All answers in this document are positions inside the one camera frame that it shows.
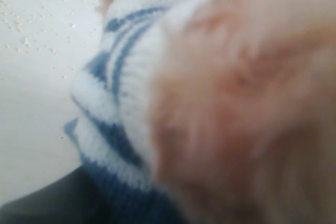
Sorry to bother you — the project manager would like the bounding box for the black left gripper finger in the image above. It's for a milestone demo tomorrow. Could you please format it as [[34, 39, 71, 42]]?
[[0, 167, 184, 224]]

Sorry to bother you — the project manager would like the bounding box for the beige teddy bear striped sweater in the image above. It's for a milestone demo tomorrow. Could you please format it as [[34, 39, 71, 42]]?
[[65, 0, 335, 223]]

